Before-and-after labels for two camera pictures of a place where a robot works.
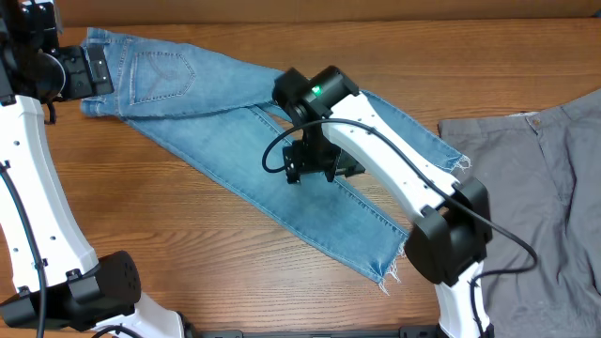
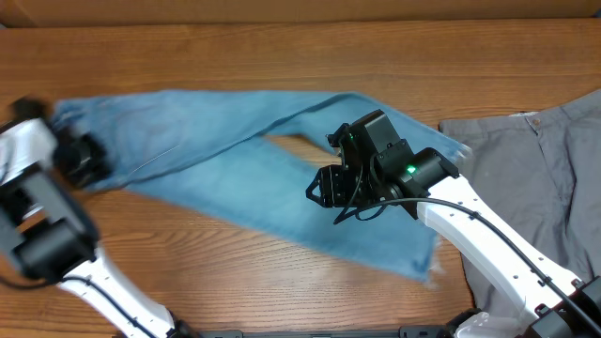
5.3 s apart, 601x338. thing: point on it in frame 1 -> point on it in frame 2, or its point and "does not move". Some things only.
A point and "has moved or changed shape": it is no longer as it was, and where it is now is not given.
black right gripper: [299, 162] -> [334, 196]
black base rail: [421, 332] does not move
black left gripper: [83, 86] -> [92, 171]
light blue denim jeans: [222, 125] has moved or changed shape
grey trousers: [543, 171] does not move
